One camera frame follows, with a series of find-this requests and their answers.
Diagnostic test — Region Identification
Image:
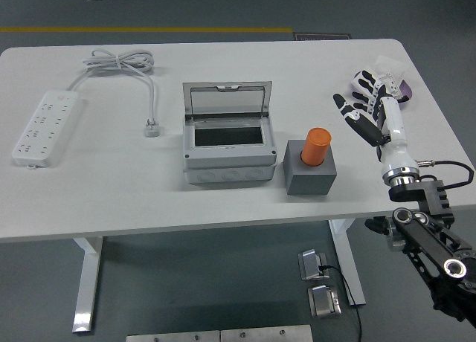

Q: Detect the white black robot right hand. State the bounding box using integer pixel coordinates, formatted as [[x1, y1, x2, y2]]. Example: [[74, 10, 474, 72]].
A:
[[332, 69, 419, 175]]

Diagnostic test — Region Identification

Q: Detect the orange cylindrical battery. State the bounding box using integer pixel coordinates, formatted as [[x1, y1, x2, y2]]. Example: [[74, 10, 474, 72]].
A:
[[300, 126, 332, 168]]

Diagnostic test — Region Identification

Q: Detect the grey cube battery holder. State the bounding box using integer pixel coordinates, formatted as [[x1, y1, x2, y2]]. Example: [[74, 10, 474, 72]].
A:
[[282, 138, 338, 197]]

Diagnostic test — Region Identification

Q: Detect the grey plastic junction box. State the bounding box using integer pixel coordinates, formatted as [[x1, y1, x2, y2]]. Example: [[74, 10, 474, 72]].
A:
[[181, 113, 278, 187]]

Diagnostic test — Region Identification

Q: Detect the transparent hinged box lid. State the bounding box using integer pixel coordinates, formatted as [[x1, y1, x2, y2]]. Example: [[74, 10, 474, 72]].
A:
[[181, 80, 274, 118]]

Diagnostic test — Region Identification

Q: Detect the silver floor socket box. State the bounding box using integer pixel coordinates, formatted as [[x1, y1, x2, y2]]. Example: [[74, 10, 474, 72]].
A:
[[306, 284, 343, 319], [297, 248, 331, 282]]

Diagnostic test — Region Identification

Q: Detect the purple plastic dish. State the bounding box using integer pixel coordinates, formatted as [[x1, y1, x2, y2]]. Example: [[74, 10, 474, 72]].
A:
[[352, 70, 414, 106]]

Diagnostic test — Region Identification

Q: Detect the white printed socket module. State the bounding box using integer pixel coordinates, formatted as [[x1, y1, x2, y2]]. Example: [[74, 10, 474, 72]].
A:
[[377, 72, 405, 100]]

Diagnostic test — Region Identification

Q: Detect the dark floor sign plate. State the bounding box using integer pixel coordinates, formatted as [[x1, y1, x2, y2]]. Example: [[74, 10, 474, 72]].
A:
[[292, 32, 352, 42]]

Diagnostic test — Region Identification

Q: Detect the white table leg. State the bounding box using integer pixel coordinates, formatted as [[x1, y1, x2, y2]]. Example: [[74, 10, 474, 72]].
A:
[[71, 236, 104, 334], [329, 218, 367, 306]]

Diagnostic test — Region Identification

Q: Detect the grey metal plate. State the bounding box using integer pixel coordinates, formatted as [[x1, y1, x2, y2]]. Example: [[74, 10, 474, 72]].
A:
[[125, 329, 221, 342]]

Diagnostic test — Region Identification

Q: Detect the white power strip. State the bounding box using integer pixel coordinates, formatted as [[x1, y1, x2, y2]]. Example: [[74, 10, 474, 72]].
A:
[[10, 89, 85, 169]]

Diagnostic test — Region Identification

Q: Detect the black floor cable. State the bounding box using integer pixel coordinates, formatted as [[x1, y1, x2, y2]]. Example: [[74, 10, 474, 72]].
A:
[[318, 263, 364, 342]]

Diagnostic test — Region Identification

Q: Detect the white power cord with plug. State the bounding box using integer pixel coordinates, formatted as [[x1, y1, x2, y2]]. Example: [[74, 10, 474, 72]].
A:
[[65, 48, 163, 138]]

